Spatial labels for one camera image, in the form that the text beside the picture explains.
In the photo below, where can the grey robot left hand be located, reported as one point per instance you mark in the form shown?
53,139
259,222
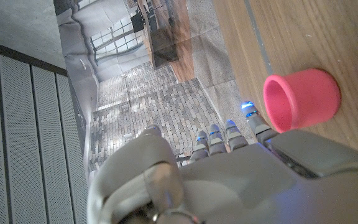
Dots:
244,186

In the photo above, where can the pink plastic cup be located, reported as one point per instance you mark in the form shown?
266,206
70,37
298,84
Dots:
309,96

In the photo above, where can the grey perforated wall panel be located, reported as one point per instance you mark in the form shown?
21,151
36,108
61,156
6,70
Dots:
20,140

